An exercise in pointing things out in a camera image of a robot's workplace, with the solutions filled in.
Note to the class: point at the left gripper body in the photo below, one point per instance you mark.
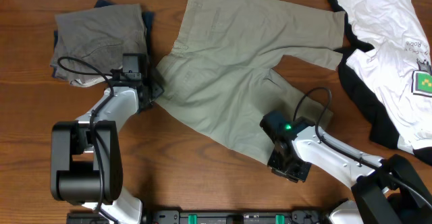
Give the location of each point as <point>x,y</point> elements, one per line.
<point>154,87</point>

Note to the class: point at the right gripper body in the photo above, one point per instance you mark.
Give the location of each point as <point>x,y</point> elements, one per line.
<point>288,168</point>

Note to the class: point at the khaki green shorts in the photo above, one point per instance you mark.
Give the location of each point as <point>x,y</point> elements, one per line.
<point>219,78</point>

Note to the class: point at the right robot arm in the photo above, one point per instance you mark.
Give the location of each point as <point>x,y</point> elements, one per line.
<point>384,190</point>

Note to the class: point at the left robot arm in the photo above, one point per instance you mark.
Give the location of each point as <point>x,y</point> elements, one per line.
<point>86,163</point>

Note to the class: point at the navy folded garment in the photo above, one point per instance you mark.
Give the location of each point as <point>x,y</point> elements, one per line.
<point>148,20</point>

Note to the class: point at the black garment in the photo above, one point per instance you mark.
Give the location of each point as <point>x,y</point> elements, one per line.
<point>383,131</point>

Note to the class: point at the white printed t-shirt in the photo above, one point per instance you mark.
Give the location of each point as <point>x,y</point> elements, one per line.
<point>398,68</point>

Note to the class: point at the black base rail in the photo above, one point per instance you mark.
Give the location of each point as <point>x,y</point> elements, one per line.
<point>173,216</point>

